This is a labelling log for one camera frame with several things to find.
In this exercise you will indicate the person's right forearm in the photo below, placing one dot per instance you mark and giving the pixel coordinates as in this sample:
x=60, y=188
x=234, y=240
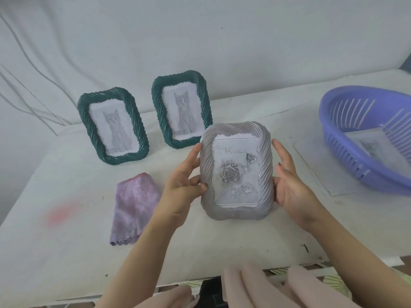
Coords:
x=359, y=263

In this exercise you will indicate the person's right hand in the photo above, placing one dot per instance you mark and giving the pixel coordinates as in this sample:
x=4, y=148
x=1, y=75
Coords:
x=295, y=195

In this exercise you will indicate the white photo paper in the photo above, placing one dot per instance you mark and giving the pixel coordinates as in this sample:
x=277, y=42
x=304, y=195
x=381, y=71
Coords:
x=385, y=157

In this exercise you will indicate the purple cleaning cloth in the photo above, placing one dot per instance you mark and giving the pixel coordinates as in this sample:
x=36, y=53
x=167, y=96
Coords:
x=135, y=205

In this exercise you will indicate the purple plastic basket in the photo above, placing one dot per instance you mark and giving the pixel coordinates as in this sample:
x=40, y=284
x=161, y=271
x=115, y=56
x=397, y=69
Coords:
x=385, y=186

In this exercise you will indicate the person's left hand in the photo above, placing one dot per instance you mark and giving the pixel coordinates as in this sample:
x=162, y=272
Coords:
x=176, y=195

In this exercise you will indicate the blue door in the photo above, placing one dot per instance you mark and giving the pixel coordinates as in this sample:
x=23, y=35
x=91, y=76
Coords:
x=407, y=64

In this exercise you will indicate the person's left forearm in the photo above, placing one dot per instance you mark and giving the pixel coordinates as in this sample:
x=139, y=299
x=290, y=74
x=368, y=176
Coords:
x=138, y=266

